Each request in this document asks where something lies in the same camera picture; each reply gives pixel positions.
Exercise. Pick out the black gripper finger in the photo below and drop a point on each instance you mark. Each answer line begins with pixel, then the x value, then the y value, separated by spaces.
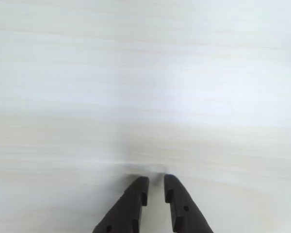
pixel 186 208
pixel 126 208

